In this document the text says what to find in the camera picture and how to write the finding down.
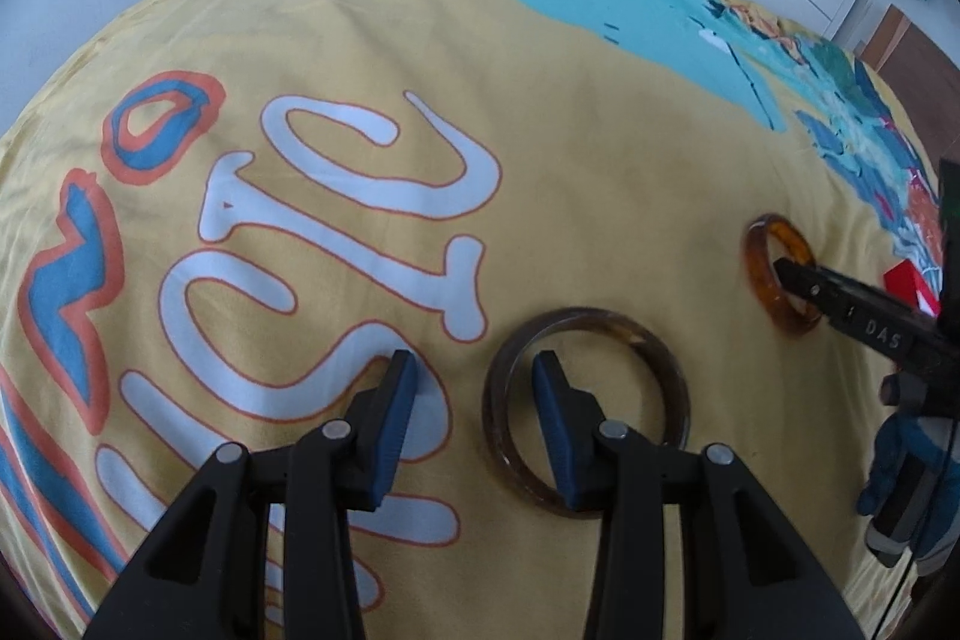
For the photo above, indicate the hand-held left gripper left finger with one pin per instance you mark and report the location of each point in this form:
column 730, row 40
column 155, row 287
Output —
column 397, row 415

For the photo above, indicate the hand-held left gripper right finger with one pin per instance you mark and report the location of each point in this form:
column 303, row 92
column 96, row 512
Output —
column 551, row 434

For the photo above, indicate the amber resin bangle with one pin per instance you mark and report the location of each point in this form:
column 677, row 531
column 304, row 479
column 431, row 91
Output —
column 752, row 265

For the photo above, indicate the dark brown bangle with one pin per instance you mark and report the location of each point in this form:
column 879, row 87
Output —
column 661, row 355

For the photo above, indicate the yellow printed blanket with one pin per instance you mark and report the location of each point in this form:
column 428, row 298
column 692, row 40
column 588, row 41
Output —
column 600, row 160

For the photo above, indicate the red cardboard box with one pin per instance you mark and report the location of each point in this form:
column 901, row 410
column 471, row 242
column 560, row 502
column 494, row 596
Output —
column 904, row 281

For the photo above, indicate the person's right hand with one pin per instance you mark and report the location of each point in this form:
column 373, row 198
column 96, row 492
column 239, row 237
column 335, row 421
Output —
column 919, row 452

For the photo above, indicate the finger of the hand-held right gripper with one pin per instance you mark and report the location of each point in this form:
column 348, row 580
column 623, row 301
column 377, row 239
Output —
column 817, row 295

